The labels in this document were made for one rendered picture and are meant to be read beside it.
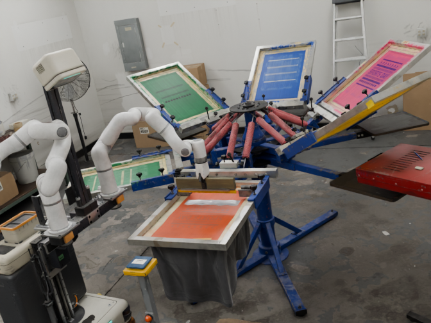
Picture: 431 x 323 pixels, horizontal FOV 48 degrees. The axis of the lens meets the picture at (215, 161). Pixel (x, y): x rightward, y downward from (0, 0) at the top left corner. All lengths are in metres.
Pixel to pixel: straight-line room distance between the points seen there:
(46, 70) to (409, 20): 5.05
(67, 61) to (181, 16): 4.95
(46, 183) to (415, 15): 5.23
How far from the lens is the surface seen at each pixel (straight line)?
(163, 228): 2.86
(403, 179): 2.74
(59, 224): 2.71
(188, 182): 2.99
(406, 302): 3.68
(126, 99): 8.20
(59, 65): 2.55
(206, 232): 2.71
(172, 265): 2.84
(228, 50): 7.23
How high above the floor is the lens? 2.22
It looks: 20 degrees down
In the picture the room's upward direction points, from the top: 10 degrees counter-clockwise
